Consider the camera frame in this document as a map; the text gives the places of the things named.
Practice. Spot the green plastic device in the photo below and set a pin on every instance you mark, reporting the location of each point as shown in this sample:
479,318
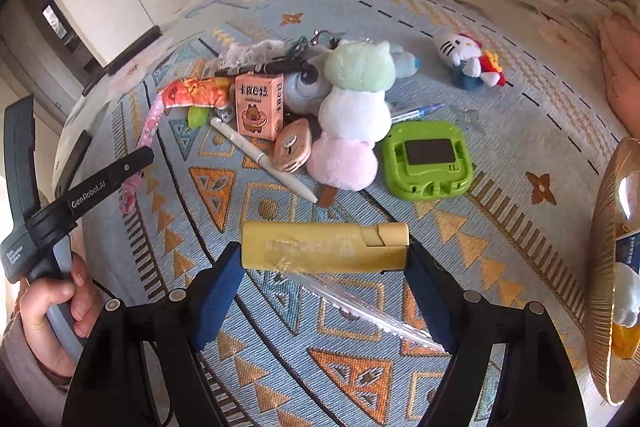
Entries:
425,162

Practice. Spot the yellow rectangular box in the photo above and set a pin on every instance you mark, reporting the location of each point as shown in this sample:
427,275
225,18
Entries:
320,247

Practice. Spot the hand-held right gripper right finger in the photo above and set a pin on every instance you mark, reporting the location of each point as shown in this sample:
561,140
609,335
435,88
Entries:
430,302

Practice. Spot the blue card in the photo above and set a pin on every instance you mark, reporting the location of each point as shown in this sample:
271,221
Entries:
629,249

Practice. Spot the white cat plush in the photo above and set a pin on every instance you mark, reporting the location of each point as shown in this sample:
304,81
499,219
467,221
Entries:
460,54

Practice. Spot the grey plush toy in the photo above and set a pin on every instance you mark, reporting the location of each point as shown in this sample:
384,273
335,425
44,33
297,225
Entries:
302,89

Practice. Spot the pink patterned pen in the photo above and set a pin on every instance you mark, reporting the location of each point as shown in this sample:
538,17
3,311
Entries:
147,127

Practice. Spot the white plush toy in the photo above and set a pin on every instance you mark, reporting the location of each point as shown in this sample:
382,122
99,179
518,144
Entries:
629,294

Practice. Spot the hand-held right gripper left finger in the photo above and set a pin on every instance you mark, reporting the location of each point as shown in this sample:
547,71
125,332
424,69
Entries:
217,302

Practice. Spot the blue pen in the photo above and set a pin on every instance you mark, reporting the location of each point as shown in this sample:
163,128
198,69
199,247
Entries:
417,111

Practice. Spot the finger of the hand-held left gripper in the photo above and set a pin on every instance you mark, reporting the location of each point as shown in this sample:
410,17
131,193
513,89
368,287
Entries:
137,162

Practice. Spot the three-colour plush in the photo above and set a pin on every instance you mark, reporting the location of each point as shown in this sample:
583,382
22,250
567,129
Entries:
352,117

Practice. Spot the pink folded quilt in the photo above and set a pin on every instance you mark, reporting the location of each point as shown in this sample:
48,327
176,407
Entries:
622,72

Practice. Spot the person's left hand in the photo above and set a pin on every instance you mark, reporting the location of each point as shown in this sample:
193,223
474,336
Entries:
42,322

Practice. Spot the black pen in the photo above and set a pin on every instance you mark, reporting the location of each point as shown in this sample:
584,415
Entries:
260,68

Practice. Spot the clear plastic sleeve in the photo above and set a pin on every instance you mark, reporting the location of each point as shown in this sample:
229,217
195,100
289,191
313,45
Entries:
360,302

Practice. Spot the white pen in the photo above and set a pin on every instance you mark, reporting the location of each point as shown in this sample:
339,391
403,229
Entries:
260,159

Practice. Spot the light blue plush toy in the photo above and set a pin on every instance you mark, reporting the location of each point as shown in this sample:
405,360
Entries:
404,64

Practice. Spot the pink cartoon box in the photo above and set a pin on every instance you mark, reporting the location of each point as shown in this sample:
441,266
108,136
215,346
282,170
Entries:
257,107

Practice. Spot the golden ribbed plate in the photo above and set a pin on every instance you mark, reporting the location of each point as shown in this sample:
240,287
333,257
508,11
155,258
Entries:
602,267

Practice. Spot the black bar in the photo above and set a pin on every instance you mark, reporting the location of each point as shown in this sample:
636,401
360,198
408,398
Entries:
75,162

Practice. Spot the pink utility knife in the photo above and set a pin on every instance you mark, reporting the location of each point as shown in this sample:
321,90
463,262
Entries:
292,147

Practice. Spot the white floral lace scrunchie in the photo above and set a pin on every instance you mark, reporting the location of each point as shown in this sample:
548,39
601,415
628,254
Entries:
247,52

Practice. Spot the person's left forearm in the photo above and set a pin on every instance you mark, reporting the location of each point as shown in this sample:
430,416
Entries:
20,377

